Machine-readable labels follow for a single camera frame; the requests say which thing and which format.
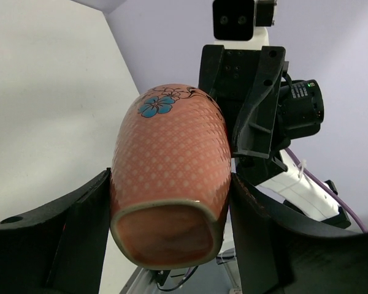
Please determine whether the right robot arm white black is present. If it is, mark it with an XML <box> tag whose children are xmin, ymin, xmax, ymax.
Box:
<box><xmin>199</xmin><ymin>45</ymin><xmax>353</xmax><ymax>229</ymax></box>

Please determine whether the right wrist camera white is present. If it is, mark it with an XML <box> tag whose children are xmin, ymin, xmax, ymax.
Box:
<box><xmin>212</xmin><ymin>0</ymin><xmax>277</xmax><ymax>50</ymax></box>

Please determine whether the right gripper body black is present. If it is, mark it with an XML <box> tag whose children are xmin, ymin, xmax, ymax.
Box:
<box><xmin>215</xmin><ymin>47</ymin><xmax>286</xmax><ymax>186</ymax></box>

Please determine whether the orange ceramic mug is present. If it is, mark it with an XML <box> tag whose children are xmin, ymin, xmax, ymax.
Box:
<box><xmin>110</xmin><ymin>84</ymin><xmax>231</xmax><ymax>270</ymax></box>

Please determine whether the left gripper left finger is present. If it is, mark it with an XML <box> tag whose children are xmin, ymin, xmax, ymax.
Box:
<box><xmin>0</xmin><ymin>169</ymin><xmax>110</xmax><ymax>293</ymax></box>

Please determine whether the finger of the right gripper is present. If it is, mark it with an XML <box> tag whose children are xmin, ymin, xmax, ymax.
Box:
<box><xmin>198</xmin><ymin>45</ymin><xmax>224</xmax><ymax>97</ymax></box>

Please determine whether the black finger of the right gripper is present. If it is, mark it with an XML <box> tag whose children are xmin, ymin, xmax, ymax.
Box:
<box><xmin>232</xmin><ymin>46</ymin><xmax>286</xmax><ymax>159</ymax></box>

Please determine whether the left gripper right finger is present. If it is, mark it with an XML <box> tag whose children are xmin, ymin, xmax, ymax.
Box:
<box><xmin>230</xmin><ymin>174</ymin><xmax>368</xmax><ymax>293</ymax></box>

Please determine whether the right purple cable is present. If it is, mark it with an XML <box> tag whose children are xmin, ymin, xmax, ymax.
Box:
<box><xmin>283</xmin><ymin>146</ymin><xmax>368</xmax><ymax>235</ymax></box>

